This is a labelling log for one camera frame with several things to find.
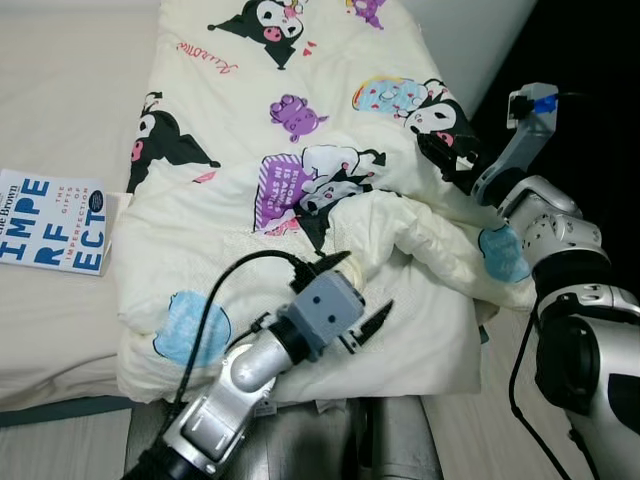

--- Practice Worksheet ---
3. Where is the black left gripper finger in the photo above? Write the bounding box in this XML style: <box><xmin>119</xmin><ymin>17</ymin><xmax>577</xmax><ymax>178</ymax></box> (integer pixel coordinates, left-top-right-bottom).
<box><xmin>343</xmin><ymin>298</ymin><xmax>395</xmax><ymax>355</ymax></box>
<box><xmin>296</xmin><ymin>251</ymin><xmax>353</xmax><ymax>293</ymax></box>

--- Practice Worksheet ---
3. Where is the grey robot lower body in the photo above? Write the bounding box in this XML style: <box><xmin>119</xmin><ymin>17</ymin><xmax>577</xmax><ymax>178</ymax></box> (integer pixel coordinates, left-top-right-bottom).
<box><xmin>125</xmin><ymin>398</ymin><xmax>443</xmax><ymax>480</ymax></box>

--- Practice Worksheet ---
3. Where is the teal bed frame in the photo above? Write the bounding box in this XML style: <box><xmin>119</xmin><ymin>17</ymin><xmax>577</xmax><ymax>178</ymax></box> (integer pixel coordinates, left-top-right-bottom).
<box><xmin>0</xmin><ymin>393</ymin><xmax>133</xmax><ymax>429</ymax></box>

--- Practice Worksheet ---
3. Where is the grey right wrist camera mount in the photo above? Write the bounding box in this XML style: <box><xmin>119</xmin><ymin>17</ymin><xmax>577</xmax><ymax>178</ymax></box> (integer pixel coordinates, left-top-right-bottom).
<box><xmin>470</xmin><ymin>83</ymin><xmax>561</xmax><ymax>206</ymax></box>

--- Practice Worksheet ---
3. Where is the black wardrobe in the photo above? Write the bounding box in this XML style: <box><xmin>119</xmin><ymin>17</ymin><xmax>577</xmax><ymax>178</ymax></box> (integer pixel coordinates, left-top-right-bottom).
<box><xmin>470</xmin><ymin>0</ymin><xmax>640</xmax><ymax>301</ymax></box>

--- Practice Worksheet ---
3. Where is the white book blue lettering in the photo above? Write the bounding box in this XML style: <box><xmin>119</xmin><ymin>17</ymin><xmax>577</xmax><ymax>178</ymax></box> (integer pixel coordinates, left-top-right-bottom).
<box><xmin>0</xmin><ymin>168</ymin><xmax>111</xmax><ymax>278</ymax></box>

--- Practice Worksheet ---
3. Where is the cream cartoon print blanket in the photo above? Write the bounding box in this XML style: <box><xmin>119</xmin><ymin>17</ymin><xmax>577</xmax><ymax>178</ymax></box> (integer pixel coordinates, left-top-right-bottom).
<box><xmin>115</xmin><ymin>0</ymin><xmax>541</xmax><ymax>406</ymax></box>

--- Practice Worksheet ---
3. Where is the cream sheeted mattress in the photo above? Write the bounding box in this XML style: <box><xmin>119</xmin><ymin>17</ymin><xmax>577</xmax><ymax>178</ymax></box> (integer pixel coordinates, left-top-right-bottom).
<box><xmin>0</xmin><ymin>10</ymin><xmax>166</xmax><ymax>411</ymax></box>

